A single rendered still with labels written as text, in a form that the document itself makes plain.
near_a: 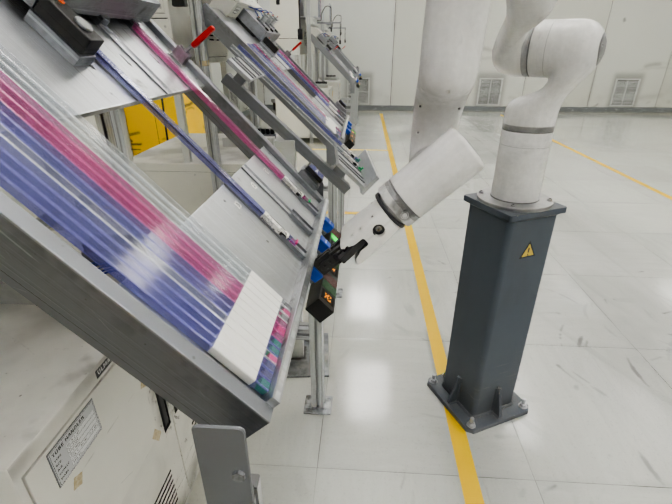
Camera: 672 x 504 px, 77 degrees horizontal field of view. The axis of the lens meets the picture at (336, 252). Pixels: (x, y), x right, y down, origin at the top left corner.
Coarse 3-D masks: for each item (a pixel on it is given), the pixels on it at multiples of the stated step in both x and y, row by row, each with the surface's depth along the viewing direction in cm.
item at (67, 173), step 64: (0, 64) 46; (0, 128) 40; (64, 128) 47; (64, 192) 41; (128, 192) 49; (128, 256) 42; (192, 256) 51; (192, 320) 44; (256, 320) 52; (256, 384) 46
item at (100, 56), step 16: (112, 64) 65; (128, 80) 66; (144, 96) 66; (160, 112) 67; (176, 128) 68; (192, 144) 69; (208, 160) 70; (224, 176) 71; (240, 192) 72; (256, 208) 73; (288, 240) 75
